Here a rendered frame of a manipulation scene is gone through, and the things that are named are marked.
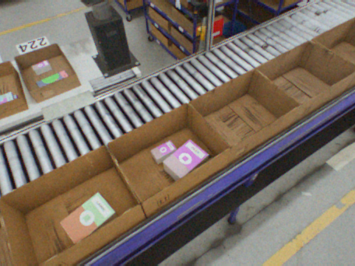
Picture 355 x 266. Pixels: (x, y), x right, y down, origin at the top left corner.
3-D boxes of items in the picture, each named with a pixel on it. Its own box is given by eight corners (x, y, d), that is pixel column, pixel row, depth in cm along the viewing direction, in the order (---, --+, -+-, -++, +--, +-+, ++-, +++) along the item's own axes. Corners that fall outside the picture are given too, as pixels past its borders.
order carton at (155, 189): (188, 125, 124) (188, 101, 111) (226, 169, 110) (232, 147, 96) (114, 164, 112) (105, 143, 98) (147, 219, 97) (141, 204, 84)
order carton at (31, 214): (115, 164, 112) (105, 143, 98) (147, 219, 97) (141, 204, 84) (22, 214, 100) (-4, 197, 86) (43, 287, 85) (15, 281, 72)
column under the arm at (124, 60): (91, 57, 179) (74, 11, 152) (125, 45, 186) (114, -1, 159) (104, 78, 165) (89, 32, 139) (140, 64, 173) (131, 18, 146)
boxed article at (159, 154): (151, 155, 114) (150, 150, 110) (170, 145, 117) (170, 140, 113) (157, 164, 111) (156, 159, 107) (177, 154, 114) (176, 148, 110)
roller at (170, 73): (171, 71, 175) (170, 66, 171) (218, 119, 149) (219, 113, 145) (165, 75, 174) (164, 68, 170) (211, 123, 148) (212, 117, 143)
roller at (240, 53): (230, 44, 191) (229, 39, 186) (282, 83, 165) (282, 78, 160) (224, 48, 190) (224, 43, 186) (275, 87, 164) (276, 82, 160)
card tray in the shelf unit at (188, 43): (171, 34, 264) (170, 26, 256) (195, 25, 274) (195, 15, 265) (193, 54, 244) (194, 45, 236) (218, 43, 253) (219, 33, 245)
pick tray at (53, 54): (62, 54, 181) (56, 42, 173) (82, 85, 162) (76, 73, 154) (21, 69, 172) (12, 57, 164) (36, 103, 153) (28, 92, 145)
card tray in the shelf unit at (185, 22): (171, 15, 248) (170, 5, 240) (197, 6, 257) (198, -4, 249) (194, 36, 227) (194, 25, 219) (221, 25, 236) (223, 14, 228)
